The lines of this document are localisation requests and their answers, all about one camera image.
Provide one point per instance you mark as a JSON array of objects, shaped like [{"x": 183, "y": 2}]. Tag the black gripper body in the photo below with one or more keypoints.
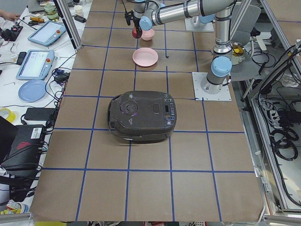
[{"x": 136, "y": 24}]

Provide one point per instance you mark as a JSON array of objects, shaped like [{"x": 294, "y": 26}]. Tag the red apple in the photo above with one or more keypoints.
[{"x": 137, "y": 32}]

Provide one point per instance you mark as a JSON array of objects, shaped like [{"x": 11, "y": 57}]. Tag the pink bowl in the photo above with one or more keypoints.
[{"x": 148, "y": 35}]

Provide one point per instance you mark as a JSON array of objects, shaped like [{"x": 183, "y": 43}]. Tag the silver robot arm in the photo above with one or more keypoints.
[
  {"x": 196, "y": 21},
  {"x": 149, "y": 13}
]

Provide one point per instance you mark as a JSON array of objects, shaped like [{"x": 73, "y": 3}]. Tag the pink plate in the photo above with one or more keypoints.
[{"x": 145, "y": 57}]

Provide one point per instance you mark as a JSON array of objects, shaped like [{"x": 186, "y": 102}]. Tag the steel bowl on chair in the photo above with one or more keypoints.
[{"x": 238, "y": 53}]

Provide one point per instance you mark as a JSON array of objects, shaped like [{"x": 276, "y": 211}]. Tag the light blue plate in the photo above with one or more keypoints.
[{"x": 32, "y": 91}]

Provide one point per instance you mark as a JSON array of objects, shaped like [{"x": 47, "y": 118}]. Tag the blue teach pendant far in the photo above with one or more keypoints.
[{"x": 47, "y": 34}]

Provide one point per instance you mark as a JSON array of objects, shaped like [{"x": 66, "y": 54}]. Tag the blue teach pendant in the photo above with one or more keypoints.
[
  {"x": 47, "y": 34},
  {"x": 36, "y": 65}
]

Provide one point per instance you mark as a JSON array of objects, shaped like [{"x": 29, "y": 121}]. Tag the dark grey rice cooker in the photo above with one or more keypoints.
[{"x": 142, "y": 116}]

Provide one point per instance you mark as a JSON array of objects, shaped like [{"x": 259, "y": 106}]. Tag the blue teach pendant near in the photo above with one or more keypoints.
[{"x": 36, "y": 65}]

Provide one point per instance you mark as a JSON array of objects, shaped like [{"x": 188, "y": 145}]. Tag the grey office chair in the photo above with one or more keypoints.
[{"x": 243, "y": 70}]

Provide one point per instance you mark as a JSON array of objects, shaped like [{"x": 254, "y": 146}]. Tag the black power adapter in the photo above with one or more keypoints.
[{"x": 37, "y": 114}]

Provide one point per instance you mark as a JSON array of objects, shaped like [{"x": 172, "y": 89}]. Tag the yellow tape roll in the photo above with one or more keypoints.
[{"x": 7, "y": 114}]

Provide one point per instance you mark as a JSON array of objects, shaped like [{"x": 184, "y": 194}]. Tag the black laptop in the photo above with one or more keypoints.
[{"x": 20, "y": 148}]

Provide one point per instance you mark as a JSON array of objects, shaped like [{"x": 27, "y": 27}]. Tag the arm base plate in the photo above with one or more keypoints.
[
  {"x": 202, "y": 28},
  {"x": 205, "y": 91}
]

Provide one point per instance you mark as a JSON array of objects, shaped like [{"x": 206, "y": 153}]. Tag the aluminium frame post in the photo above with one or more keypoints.
[{"x": 65, "y": 14}]

